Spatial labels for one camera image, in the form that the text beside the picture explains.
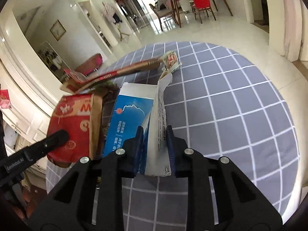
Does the blue white carton box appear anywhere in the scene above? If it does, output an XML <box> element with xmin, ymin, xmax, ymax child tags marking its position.
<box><xmin>102</xmin><ymin>74</ymin><xmax>172</xmax><ymax>177</ymax></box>

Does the white clothes rack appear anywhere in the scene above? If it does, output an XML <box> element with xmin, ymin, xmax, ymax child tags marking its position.
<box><xmin>37</xmin><ymin>41</ymin><xmax>69</xmax><ymax>83</ymax></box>

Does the grey checked tablecloth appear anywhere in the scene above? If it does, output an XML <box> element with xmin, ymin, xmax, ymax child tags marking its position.
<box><xmin>45</xmin><ymin>41</ymin><xmax>300</xmax><ymax>231</ymax></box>

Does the red velvet bench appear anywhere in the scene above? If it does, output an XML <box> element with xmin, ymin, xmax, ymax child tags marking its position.
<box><xmin>75</xmin><ymin>53</ymin><xmax>103</xmax><ymax>76</ymax></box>

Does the coat rack with clothes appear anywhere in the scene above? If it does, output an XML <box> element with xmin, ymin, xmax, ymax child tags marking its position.
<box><xmin>102</xmin><ymin>2</ymin><xmax>129</xmax><ymax>41</ymax></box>

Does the wooden dining chair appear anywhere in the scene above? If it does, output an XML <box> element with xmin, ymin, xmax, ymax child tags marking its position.
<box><xmin>149</xmin><ymin>4</ymin><xmax>178</xmax><ymax>31</ymax></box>

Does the chair with red cover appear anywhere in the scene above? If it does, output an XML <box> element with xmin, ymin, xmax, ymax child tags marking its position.
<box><xmin>192</xmin><ymin>0</ymin><xmax>216</xmax><ymax>23</ymax></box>

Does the framed picture left wall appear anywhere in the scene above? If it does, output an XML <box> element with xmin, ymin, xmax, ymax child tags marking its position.
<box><xmin>50</xmin><ymin>20</ymin><xmax>66</xmax><ymax>41</ymax></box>

